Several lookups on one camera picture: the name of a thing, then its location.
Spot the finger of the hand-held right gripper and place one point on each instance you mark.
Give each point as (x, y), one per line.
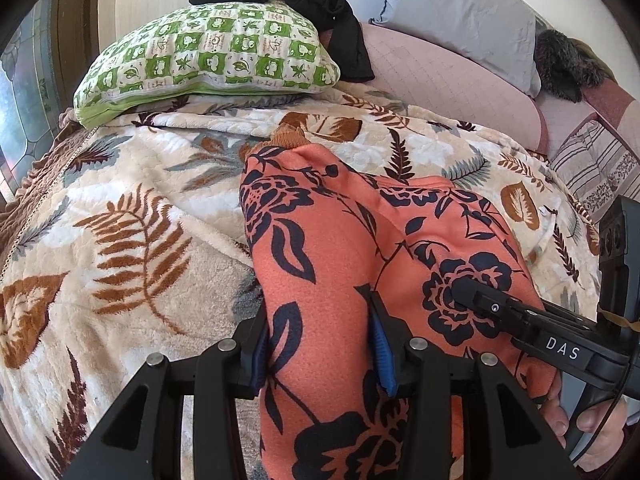
(517, 332)
(482, 300)

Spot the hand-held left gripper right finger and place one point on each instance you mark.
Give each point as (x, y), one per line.
(384, 355)

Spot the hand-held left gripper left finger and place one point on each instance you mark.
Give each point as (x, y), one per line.
(261, 355)

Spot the orange floral pants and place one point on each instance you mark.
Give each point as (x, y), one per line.
(325, 270)

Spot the person's right hand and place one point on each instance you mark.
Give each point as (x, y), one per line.
(552, 410)

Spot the cream leaf print blanket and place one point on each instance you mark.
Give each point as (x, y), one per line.
(150, 270)

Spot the striped pillow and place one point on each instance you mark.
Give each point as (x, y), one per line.
(590, 165)

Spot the pink quilted cushion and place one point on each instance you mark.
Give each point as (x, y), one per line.
(440, 90)

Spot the pink quilted cloth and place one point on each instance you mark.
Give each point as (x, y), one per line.
(612, 105)

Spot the dark fur trimmed garment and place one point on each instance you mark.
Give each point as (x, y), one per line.
(565, 65)

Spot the brown quilted bedspread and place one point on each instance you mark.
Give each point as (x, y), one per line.
(30, 195)

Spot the grey pillow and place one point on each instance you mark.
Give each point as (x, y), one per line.
(460, 15)

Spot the black cloth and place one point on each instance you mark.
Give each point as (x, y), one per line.
(350, 45)

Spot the green patterned pillow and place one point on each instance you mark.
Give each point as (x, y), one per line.
(210, 55)

